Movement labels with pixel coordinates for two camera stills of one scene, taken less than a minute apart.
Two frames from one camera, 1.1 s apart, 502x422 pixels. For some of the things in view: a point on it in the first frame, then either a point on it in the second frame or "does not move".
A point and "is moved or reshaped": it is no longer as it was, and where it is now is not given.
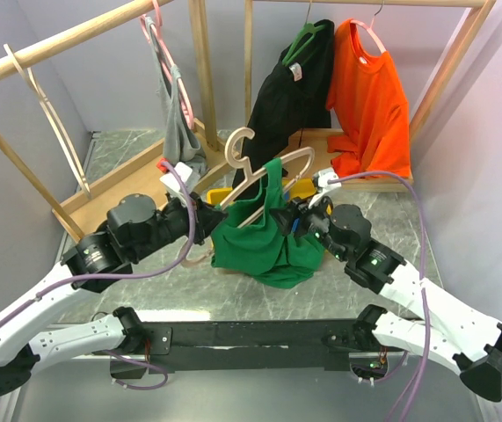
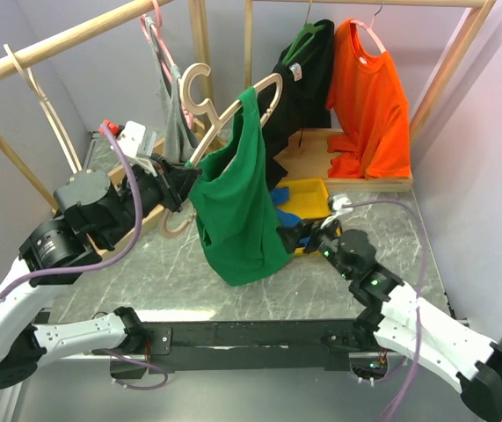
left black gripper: x=206 y=217 to x=174 y=181
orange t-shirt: x=369 y=109 does not move
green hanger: x=306 y=36 does not move
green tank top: x=246 y=239 is moved or reshaped
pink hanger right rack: x=371 y=29 does not move
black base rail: x=331 y=342 does not move
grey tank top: x=182 y=148 does not move
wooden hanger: x=252 y=173 to x=173 y=220
